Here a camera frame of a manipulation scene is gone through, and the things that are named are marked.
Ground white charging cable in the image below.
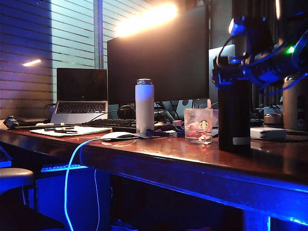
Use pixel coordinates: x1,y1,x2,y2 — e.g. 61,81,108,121
63,137,110,231

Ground silver display back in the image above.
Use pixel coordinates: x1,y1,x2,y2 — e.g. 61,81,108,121
208,44,236,104

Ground blue lanyard with badge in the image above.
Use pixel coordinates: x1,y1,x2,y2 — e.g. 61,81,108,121
136,124,186,140

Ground champagne gold thermos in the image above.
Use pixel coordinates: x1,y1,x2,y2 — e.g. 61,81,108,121
282,74,308,132

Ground silver laptop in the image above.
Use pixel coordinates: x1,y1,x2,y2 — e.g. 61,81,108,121
50,67,109,125

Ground gold thermos lid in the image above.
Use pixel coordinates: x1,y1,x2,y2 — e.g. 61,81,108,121
263,113,283,128

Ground white flat mouse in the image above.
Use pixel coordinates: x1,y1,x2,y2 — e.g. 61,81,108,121
100,131,139,142

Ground dark handheld device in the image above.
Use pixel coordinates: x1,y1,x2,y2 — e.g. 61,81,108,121
2,115,19,129

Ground silver monitor stand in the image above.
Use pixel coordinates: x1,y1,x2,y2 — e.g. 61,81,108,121
177,100,194,120

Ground black keyboard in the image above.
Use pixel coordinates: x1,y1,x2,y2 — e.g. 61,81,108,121
80,118,137,132

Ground backlit keyboard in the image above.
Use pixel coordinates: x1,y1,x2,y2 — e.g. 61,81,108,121
40,163,89,173

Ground white power adapter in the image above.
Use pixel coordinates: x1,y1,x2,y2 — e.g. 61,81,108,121
250,127,287,141

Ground black headphones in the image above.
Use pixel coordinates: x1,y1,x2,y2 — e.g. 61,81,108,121
116,105,137,120

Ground round stool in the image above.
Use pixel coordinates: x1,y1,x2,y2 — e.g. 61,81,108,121
0,167,34,207

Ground glass cup with logo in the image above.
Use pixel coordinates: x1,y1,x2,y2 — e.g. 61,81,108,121
184,108,214,144

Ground white thermos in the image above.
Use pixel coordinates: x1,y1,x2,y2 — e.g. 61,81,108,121
135,77,155,135

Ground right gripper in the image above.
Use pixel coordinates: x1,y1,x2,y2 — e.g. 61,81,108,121
212,51,299,88

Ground metal window post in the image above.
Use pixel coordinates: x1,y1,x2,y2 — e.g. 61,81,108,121
93,0,104,69

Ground white notepad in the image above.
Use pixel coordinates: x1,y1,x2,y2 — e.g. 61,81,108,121
29,125,113,138

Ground thin white cable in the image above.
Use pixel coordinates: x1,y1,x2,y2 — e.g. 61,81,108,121
93,169,101,231

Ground black thermos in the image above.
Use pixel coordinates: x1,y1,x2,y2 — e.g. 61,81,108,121
218,57,251,153

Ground large black monitor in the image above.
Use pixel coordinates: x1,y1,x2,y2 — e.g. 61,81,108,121
107,4,209,105

